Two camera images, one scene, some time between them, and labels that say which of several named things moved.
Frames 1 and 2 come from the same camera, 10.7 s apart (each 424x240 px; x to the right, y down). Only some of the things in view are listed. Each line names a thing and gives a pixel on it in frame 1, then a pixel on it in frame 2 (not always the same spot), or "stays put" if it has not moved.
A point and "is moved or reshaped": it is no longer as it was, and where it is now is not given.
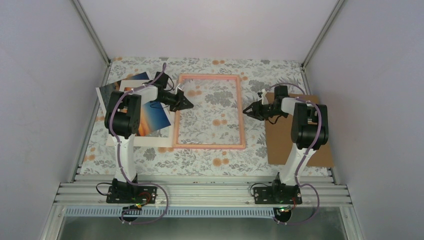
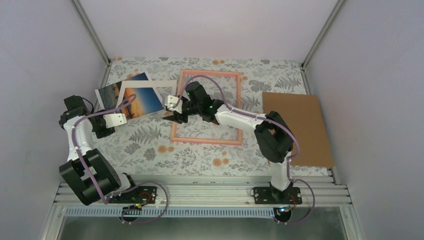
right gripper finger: x=255 y=113 -> x=177 y=117
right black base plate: x=290 y=195 stays put
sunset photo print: x=153 y=117 is moved or reshaped
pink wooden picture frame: x=241 y=146 is moved or reshaped
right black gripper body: x=267 y=112 -> x=195 y=108
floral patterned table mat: x=212 y=137 stays put
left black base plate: x=132 y=194 stays put
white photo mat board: x=148 y=141 is moved or reshaped
